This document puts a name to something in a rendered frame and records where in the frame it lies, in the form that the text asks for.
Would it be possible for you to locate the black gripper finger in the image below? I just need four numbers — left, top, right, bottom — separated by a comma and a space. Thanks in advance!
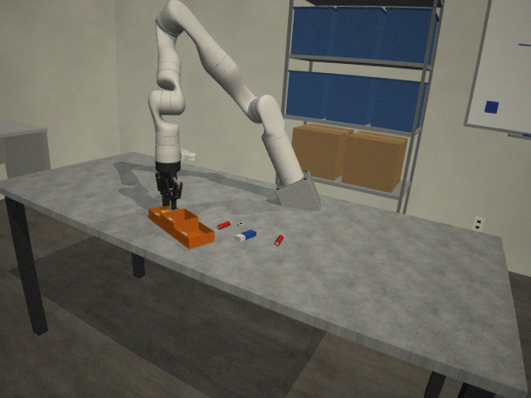
155, 172, 169, 206
164, 177, 183, 211

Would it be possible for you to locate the orange rack of three bins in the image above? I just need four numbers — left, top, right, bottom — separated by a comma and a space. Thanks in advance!
149, 205, 215, 249

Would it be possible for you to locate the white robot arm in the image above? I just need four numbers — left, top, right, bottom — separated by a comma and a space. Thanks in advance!
148, 0, 304, 186

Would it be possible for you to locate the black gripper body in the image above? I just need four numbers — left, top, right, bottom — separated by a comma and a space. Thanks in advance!
155, 160, 181, 189

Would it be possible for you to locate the blue and white eraser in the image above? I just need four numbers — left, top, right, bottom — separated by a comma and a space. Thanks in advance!
235, 230, 256, 242

